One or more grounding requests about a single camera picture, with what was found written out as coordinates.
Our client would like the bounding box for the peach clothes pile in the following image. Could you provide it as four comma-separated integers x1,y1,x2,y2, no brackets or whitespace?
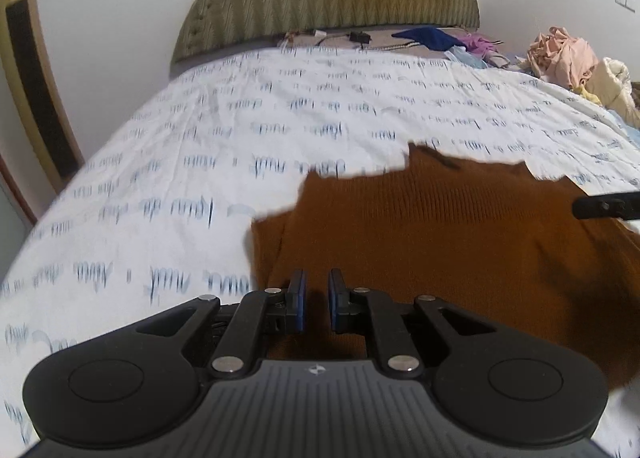
526,26,600,90

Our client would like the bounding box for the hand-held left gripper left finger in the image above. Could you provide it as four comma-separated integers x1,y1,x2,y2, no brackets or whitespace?
134,268,307,380

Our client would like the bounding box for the blue garment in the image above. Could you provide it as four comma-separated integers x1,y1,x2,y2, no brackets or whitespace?
391,25,469,52

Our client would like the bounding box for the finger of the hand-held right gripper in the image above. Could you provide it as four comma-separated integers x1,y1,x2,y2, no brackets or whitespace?
571,191,640,225

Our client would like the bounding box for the pinkish grey bed sheet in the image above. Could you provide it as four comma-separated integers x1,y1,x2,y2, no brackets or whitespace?
278,25,532,70

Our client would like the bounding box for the light blue cloth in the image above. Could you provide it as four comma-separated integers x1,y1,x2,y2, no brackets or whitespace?
444,47,490,70

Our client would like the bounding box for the white script-printed quilt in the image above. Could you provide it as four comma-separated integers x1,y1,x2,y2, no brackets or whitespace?
0,45,640,458

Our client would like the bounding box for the cream garment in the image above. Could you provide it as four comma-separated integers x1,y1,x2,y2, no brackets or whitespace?
575,57,637,128

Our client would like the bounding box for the purple garment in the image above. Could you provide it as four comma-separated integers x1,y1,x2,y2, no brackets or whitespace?
456,33,502,60

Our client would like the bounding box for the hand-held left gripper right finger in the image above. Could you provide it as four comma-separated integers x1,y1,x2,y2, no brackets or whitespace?
327,268,502,380

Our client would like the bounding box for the beige tower air conditioner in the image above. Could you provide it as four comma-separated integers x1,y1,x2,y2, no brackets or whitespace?
0,0,87,195

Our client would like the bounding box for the brown knit sweater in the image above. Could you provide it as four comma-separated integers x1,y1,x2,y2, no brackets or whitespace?
249,141,640,390

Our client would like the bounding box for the wooden door frame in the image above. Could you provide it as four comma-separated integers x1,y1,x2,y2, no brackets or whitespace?
0,152,40,226

